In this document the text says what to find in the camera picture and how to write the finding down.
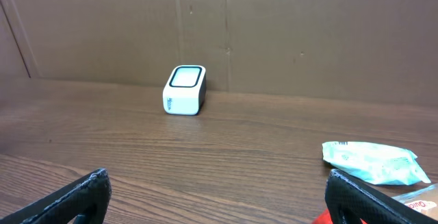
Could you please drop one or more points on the white barcode scanner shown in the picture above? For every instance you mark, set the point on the white barcode scanner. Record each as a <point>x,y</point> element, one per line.
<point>185,90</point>

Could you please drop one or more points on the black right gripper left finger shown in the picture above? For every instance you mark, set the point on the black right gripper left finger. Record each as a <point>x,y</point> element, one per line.
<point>83,201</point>

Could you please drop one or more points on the red spaghetti packet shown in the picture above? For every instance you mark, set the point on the red spaghetti packet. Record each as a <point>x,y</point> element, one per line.
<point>423,201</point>

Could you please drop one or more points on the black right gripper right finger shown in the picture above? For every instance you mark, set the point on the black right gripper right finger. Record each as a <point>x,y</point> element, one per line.
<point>349,200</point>

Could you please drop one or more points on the teal tissue packet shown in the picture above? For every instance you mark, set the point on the teal tissue packet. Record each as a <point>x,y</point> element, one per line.
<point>375,163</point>

